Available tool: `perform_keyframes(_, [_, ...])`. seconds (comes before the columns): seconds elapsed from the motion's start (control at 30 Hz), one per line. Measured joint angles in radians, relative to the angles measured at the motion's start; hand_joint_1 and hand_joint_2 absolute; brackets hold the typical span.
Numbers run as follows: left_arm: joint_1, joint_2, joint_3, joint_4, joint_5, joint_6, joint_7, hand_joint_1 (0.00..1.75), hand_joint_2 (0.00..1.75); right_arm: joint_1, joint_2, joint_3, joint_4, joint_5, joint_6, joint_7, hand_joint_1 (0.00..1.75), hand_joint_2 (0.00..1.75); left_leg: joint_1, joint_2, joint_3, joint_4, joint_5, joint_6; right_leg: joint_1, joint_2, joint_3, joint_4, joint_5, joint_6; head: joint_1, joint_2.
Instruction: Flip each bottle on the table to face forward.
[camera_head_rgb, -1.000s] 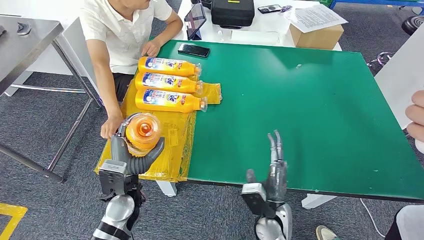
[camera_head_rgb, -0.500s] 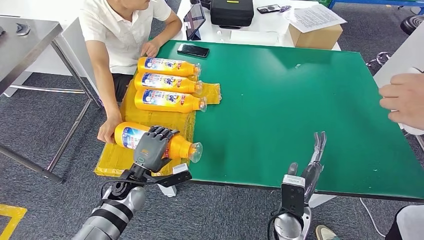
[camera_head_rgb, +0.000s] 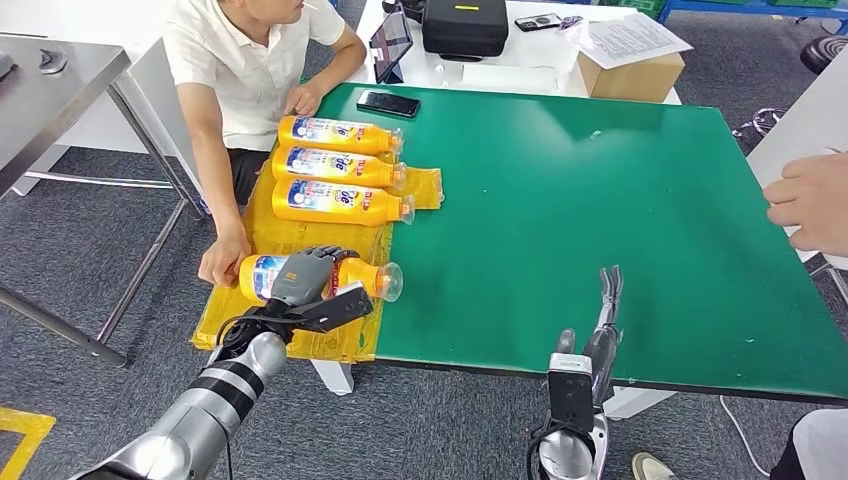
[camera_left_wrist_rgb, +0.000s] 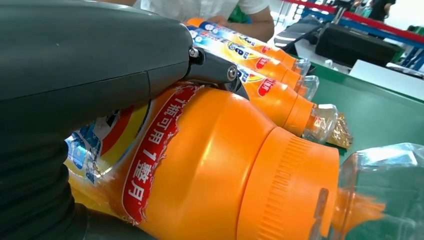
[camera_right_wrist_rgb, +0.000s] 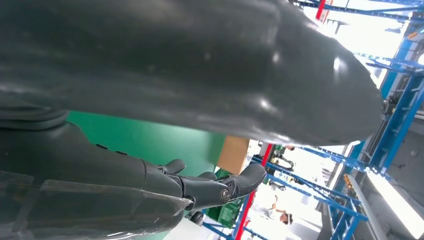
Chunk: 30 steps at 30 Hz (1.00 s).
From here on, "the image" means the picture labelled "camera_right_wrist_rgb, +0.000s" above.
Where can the blue metal rack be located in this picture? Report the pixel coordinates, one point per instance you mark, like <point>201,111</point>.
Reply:
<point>394,126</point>

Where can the red pole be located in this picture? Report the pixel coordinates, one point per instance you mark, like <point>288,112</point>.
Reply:
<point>246,212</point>

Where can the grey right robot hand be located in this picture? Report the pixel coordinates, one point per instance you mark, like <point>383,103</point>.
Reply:
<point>198,66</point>

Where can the brown cardboard box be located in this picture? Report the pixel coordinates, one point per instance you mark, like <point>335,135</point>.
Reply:
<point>233,154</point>

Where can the black caster wheel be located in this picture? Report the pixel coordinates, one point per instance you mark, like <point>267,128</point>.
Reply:
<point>197,218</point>

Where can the distant person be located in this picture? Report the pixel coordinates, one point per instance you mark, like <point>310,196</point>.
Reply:
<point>281,157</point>
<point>281,215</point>

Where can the white ceiling light panel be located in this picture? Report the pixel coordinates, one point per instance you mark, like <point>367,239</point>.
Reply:
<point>397,198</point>

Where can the green plastic crate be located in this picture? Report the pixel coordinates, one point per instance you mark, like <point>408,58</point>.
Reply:
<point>227,212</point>

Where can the white table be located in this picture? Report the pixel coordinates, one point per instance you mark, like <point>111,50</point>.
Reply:
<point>185,232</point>

